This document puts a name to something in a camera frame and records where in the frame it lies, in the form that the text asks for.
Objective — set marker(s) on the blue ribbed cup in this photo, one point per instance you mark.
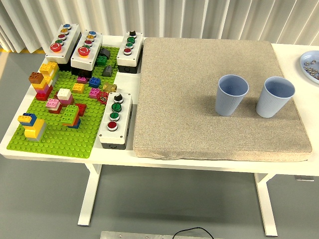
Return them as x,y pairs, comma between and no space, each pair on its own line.
228,104
269,107

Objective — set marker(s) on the four-button control box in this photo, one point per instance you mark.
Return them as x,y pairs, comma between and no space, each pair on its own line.
124,117
134,53

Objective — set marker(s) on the grey sloped toy block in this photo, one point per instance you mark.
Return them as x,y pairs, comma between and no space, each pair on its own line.
107,71

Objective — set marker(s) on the blue toy block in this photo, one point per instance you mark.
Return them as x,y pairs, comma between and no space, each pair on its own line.
94,82

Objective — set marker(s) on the red toy block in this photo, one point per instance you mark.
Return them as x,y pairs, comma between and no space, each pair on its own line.
81,108

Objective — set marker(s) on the dark green toy block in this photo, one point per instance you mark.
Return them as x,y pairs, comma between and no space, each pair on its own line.
101,60

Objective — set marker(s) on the dark grey curved block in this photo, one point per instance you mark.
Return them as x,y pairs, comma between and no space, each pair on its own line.
106,52

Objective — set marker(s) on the yellow toy block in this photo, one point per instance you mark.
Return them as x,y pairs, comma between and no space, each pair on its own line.
78,87

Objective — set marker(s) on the small magenta toy block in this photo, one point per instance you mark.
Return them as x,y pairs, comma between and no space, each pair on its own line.
81,80

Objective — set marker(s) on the green orange blue block stack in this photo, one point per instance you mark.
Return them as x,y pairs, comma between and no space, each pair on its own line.
69,113

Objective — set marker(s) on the five-button control box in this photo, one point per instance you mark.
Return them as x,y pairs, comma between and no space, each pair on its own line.
72,37
82,62

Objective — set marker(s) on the green studded baseplate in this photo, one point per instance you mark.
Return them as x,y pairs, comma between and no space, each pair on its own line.
62,142

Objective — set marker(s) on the white table leg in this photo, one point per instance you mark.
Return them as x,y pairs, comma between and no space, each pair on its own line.
89,194
265,204

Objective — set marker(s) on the pink white red block stack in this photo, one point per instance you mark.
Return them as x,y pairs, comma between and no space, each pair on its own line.
52,103

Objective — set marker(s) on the white pleated curtain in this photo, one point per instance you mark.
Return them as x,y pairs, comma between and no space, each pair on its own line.
124,15

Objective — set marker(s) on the grey metal plate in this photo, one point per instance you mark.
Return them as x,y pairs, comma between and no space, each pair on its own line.
137,235

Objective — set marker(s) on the brown yellow red block tower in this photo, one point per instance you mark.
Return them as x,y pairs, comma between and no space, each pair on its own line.
42,93

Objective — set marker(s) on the yellow white block stack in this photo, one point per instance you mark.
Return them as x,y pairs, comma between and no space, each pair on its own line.
48,67

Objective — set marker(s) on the blue yellow grey block stack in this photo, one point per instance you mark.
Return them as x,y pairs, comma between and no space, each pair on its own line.
35,129

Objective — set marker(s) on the blue plate with nuts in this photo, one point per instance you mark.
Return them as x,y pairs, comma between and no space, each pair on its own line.
309,58

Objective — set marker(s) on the grey bracket under table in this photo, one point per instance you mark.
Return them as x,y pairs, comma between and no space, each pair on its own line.
304,178

